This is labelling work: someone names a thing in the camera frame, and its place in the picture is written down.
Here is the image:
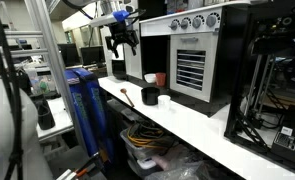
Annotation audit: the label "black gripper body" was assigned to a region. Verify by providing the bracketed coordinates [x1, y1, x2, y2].
[107, 20, 137, 42]

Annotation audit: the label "wooden spoon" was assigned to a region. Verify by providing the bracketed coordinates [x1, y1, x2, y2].
[119, 87, 136, 109]

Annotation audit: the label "red cup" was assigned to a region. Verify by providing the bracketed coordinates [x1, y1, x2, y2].
[155, 72, 167, 88]

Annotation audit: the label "black cup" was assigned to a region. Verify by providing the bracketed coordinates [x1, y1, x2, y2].
[140, 86, 161, 107]

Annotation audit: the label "small white cup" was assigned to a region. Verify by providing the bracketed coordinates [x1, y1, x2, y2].
[157, 94, 172, 110]

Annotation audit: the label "white toy fridge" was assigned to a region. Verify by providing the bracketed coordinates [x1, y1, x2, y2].
[100, 0, 143, 80]

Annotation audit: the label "black monitor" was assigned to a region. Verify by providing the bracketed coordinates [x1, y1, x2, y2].
[79, 45, 107, 67]

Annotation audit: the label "white bowl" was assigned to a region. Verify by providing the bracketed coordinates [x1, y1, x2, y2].
[143, 73, 157, 84]

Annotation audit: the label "white toy stove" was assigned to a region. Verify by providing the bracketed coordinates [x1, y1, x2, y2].
[139, 0, 252, 105]

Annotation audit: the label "clear plastic bin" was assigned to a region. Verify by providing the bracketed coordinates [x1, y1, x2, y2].
[119, 122, 175, 162]

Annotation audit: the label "pink bag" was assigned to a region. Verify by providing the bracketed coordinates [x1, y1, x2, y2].
[152, 145, 192, 172]

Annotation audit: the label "clear plastic bag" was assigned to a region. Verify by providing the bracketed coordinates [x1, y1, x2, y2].
[144, 162, 215, 180]

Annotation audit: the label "white wrist camera blue end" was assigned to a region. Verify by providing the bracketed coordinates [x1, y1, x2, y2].
[88, 9, 132, 28]

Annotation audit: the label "aluminium frame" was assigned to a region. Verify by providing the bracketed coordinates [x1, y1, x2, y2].
[0, 0, 88, 154]

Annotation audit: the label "yellow cables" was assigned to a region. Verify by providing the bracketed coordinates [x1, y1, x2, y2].
[126, 127, 165, 148]

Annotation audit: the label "black frame machine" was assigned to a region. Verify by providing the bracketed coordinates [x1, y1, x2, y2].
[224, 0, 295, 178]

